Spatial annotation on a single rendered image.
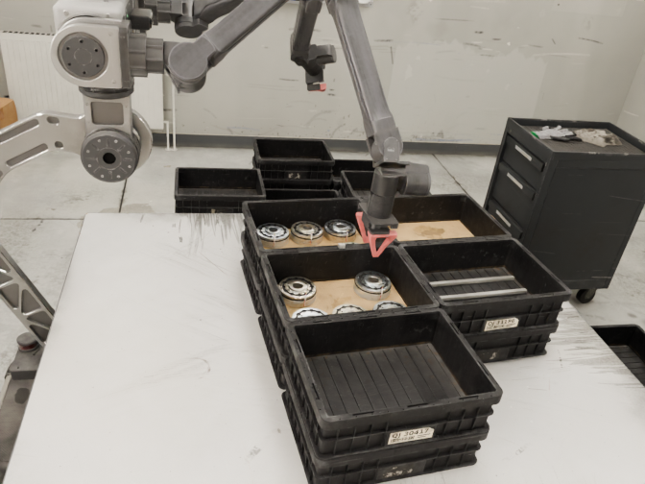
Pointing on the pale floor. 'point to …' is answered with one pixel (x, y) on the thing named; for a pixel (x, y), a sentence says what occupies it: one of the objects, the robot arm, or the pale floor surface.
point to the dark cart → (569, 199)
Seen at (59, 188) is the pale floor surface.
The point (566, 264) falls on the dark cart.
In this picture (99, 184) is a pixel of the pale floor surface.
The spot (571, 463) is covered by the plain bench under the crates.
